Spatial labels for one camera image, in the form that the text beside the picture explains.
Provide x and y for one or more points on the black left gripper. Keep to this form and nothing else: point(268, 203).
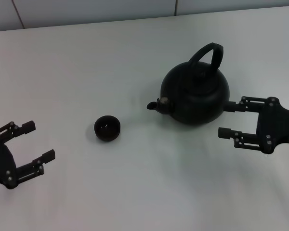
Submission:
point(2, 166)

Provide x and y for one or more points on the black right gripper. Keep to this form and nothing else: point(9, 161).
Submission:
point(277, 125)

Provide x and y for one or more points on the black round teapot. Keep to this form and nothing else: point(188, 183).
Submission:
point(195, 103)

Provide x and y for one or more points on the small black teacup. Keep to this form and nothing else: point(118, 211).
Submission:
point(108, 136)

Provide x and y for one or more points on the white partition board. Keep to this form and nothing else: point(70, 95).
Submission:
point(86, 9)
point(2, 14)
point(231, 4)

